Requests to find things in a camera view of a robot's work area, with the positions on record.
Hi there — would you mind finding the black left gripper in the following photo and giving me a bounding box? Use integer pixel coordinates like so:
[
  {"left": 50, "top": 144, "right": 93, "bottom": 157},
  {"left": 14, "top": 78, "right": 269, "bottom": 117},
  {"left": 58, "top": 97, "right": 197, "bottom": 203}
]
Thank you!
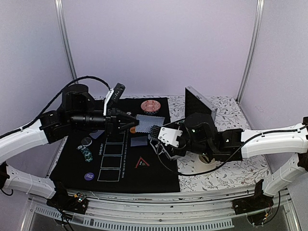
[{"left": 69, "top": 105, "right": 140, "bottom": 138}]

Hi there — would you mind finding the blue playing card deck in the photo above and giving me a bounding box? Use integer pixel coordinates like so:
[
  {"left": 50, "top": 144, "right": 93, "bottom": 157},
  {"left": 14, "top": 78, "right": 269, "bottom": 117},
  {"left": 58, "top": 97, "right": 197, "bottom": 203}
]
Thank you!
[{"left": 135, "top": 115, "right": 165, "bottom": 133}]

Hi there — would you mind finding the dealt blue card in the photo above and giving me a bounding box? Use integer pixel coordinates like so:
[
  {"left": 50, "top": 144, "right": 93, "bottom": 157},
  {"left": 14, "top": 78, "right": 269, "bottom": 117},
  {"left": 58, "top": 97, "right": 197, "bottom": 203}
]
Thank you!
[
  {"left": 89, "top": 130, "right": 104, "bottom": 139},
  {"left": 130, "top": 136, "right": 148, "bottom": 147}
]

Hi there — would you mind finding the red triangular all-in marker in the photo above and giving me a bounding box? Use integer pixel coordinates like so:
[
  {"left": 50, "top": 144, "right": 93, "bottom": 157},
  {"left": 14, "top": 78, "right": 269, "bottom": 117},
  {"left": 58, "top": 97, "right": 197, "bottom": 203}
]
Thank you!
[{"left": 135, "top": 156, "right": 150, "bottom": 168}]

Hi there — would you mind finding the clear acrylic dealer button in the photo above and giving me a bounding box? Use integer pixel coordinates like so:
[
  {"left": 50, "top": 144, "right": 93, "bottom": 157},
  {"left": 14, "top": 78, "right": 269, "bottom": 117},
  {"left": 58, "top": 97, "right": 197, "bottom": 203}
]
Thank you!
[{"left": 81, "top": 137, "right": 92, "bottom": 147}]

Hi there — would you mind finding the green blue poker chip stack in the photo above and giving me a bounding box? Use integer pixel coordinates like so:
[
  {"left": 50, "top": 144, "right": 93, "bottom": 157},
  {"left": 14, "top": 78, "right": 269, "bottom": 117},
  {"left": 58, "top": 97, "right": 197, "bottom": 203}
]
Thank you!
[{"left": 77, "top": 145, "right": 93, "bottom": 162}]

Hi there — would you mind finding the purple small blind button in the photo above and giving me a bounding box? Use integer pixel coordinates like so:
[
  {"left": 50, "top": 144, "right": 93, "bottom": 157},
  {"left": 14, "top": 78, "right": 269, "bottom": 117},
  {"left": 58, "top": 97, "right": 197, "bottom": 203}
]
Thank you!
[{"left": 84, "top": 172, "right": 95, "bottom": 181}]

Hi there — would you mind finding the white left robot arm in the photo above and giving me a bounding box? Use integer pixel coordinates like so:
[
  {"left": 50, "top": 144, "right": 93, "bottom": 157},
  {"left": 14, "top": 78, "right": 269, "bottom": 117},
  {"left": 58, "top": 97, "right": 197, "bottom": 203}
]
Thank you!
[{"left": 0, "top": 83, "right": 139, "bottom": 209}]

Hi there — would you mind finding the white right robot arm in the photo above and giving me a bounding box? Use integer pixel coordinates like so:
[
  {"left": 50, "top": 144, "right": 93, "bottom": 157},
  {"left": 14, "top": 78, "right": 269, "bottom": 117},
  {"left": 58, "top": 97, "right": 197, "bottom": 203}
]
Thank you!
[{"left": 149, "top": 113, "right": 308, "bottom": 210}]

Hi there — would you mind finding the red patterned ceramic bowl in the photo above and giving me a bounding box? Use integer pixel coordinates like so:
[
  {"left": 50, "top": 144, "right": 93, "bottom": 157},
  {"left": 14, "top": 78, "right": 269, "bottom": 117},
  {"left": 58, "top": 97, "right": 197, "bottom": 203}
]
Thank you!
[{"left": 141, "top": 100, "right": 161, "bottom": 116}]

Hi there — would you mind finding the white ceramic mug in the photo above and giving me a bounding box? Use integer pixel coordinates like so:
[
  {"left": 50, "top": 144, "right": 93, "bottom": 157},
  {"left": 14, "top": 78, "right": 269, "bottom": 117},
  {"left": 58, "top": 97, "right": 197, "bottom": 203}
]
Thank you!
[{"left": 193, "top": 155, "right": 218, "bottom": 174}]

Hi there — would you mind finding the black poker table mat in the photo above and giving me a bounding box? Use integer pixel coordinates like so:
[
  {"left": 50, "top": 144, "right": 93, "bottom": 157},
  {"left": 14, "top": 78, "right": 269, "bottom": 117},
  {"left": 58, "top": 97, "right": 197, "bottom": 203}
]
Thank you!
[{"left": 49, "top": 97, "right": 181, "bottom": 193}]

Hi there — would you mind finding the floral white tablecloth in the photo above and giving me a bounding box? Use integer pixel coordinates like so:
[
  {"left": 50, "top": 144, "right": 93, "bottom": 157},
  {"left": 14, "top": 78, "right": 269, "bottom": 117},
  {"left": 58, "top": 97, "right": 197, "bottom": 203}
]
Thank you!
[{"left": 83, "top": 95, "right": 270, "bottom": 193}]

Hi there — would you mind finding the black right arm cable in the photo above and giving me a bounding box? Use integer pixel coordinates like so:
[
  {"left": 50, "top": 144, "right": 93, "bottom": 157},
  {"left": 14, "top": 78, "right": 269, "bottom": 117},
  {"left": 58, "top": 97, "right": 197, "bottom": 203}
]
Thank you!
[{"left": 156, "top": 128, "right": 308, "bottom": 175}]

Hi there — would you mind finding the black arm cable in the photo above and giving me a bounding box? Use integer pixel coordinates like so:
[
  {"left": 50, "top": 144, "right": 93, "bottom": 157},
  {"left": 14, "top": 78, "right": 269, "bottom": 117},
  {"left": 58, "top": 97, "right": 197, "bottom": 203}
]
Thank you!
[
  {"left": 156, "top": 128, "right": 308, "bottom": 175},
  {"left": 0, "top": 76, "right": 111, "bottom": 139}
]

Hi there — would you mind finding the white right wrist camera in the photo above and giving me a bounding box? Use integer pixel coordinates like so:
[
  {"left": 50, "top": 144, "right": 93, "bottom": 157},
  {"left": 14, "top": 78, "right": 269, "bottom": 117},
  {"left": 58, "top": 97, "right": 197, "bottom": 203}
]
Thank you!
[{"left": 158, "top": 127, "right": 183, "bottom": 147}]

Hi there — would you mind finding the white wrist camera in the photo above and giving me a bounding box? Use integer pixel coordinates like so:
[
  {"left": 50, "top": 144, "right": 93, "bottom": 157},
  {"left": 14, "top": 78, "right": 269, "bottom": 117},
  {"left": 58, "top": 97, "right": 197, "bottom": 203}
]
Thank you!
[
  {"left": 103, "top": 83, "right": 125, "bottom": 116},
  {"left": 158, "top": 127, "right": 183, "bottom": 147}
]

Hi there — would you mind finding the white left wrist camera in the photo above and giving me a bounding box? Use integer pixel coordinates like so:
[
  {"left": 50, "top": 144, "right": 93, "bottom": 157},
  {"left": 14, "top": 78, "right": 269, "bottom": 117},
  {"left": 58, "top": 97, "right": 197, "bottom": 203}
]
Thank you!
[{"left": 103, "top": 83, "right": 125, "bottom": 116}]

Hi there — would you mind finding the aluminium front rail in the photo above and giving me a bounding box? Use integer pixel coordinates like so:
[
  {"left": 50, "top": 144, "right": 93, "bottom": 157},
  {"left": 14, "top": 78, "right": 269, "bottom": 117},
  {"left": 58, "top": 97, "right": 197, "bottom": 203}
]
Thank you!
[{"left": 21, "top": 186, "right": 305, "bottom": 231}]

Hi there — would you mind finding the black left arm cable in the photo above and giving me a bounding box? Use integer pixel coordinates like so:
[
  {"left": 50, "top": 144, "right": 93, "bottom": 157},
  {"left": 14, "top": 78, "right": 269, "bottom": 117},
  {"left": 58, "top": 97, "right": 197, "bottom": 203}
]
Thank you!
[{"left": 0, "top": 76, "right": 111, "bottom": 139}]

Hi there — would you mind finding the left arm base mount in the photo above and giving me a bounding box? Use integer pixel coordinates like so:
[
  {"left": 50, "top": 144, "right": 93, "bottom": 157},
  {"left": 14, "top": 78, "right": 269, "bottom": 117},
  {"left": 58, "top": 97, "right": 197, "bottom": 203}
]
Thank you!
[{"left": 46, "top": 188, "right": 89, "bottom": 215}]

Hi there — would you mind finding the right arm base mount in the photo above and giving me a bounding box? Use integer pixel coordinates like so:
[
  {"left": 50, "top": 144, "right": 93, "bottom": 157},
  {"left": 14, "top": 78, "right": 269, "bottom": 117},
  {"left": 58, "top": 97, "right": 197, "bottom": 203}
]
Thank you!
[{"left": 232, "top": 180, "right": 274, "bottom": 226}]

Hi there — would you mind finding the left aluminium frame post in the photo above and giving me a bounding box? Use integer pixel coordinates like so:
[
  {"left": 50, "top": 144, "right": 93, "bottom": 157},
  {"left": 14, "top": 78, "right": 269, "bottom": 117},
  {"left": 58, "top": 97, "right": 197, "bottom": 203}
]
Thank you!
[{"left": 54, "top": 0, "right": 77, "bottom": 80}]

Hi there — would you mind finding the aluminium frame post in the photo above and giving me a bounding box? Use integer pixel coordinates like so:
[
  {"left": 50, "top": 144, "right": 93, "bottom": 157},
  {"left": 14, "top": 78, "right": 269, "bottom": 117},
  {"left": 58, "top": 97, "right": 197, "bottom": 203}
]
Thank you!
[
  {"left": 236, "top": 0, "right": 265, "bottom": 104},
  {"left": 54, "top": 0, "right": 77, "bottom": 80}
]

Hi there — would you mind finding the right aluminium frame post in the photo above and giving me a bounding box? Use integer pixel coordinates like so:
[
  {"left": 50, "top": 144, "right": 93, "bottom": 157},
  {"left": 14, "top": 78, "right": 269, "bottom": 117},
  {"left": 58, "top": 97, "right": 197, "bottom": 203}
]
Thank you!
[{"left": 236, "top": 0, "right": 265, "bottom": 104}]

